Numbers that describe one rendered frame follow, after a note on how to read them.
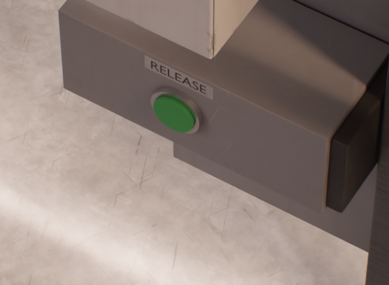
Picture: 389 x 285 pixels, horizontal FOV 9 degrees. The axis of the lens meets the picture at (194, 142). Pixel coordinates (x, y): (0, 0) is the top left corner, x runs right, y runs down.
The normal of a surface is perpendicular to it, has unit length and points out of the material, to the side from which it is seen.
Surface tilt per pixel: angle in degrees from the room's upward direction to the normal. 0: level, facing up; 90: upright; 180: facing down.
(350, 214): 90
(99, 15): 0
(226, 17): 90
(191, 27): 90
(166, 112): 90
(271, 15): 0
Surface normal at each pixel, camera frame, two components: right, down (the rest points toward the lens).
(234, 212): 0.00, -0.60
